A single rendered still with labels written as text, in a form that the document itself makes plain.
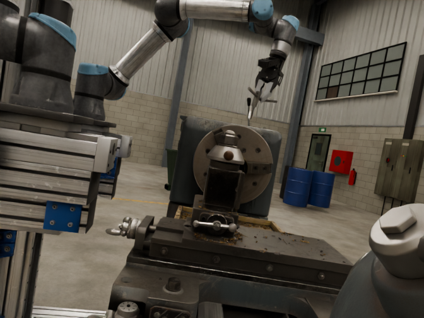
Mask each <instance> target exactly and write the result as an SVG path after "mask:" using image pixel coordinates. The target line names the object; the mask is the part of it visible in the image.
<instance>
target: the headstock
mask: <svg viewBox="0 0 424 318"><path fill-rule="evenodd" d="M226 125H240V124H233V123H229V122H223V121H216V120H212V119H205V118H201V117H194V116H190V115H189V116H188V117H187V118H186V120H185V121H182V123H181V127H180V131H181V134H180V140H179V143H178V148H177V149H178V151H177V158H176V162H175V168H174V175H173V179H172V186H171V190H170V197H169V200H171V201H173V202H176V203H183V204H190V205H193V204H194V197H195V194H199V195H203V194H204V192H203V191H202V190H201V189H200V187H199V186H198V184H197V182H196V180H195V177H194V172H193V166H192V164H193V158H194V153H195V150H196V148H197V146H198V144H199V143H200V141H201V140H202V139H203V138H204V137H205V135H207V134H208V133H209V132H211V131H212V130H214V129H216V128H219V127H221V126H226ZM240 126H244V125H240ZM245 127H248V128H250V129H252V130H254V131H255V132H257V133H258V134H260V135H261V136H262V137H263V138H264V140H265V141H266V142H267V144H268V146H269V148H270V150H271V154H272V157H273V164H271V174H272V176H271V179H270V181H269V184H268V185H267V187H266V188H265V190H263V192H262V193H261V194H260V195H259V196H257V197H256V198H255V199H253V200H251V201H249V202H247V203H244V204H240V207H239V209H237V212H238V213H244V214H248V215H256V216H263V217H265V216H268V215H269V209H270V204H271V198H272V193H273V187H274V180H275V176H276V169H277V165H278V158H279V154H280V147H281V140H282V135H281V134H280V132H278V131H272V130H269V129H262V128H258V127H251V126H245Z"/></svg>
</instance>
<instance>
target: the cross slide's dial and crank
mask: <svg viewBox="0 0 424 318"><path fill-rule="evenodd" d="M141 222H142V220H140V219H137V218H130V217H128V216H127V217H125V218H124V219H123V224H122V223H121V224H120V225H119V228H120V230H118V229H114V228H108V229H106V231H105V232H106V233H107V234H109V235H115V236H120V235H121V236H122V237H125V236H127V239H135V236H136V230H137V228H138V226H139V224H140V223H141Z"/></svg>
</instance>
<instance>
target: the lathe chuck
mask: <svg viewBox="0 0 424 318"><path fill-rule="evenodd" d="M221 128H222V131H224V133H225V132H226V131H227V130H229V131H233V132H234V133H235V136H238V145H237V149H240V151H241V153H242V156H243V157H244V158H245V159H246V160H247V162H259V163H273V157H272V154H271V150H270V148H269V146H268V144H267V142H266V141H265V140H264V138H263V137H262V136H261V135H260V134H258V133H257V132H255V131H254V130H252V129H250V128H248V127H245V126H240V125H226V126H221V127H219V128H216V129H214V130H212V131H211V132H209V133H208V134H207V135H205V137H204V138H203V139H202V140H201V141H200V143H199V144H198V146H197V148H196V150H195V153H194V158H193V164H192V166H193V172H194V177H195V180H196V182H197V184H198V186H199V187H200V189H201V190H202V191H203V192H204V187H205V182H206V176H207V171H208V165H209V163H210V160H211V159H209V158H207V154H208V153H209V152H210V151H211V150H212V149H213V147H214V146H215V145H218V143H217V141H216V139H215V137H214V135H213V132H214V131H217V130H219V129H221ZM271 176H272V174H271V173H269V174H254V173H251V174H248V173H247V174H246V175H245V179H244V186H243V190H242V197H241V201H240V204H244V203H247V202H249V201H251V200H253V199H255V198H256V197H257V196H259V195H260V194H261V193H262V192H263V190H265V188H266V187H267V185H268V184H269V181H270V179H271Z"/></svg>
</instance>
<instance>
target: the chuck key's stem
mask: <svg viewBox="0 0 424 318"><path fill-rule="evenodd" d="M256 93H257V95H258V97H255V96H254V99H253V101H252V104H251V106H252V107H251V110H250V111H249V114H248V116H247V118H248V119H252V116H253V112H254V109H255V107H257V103H258V101H259V98H260V96H261V92H260V91H256Z"/></svg>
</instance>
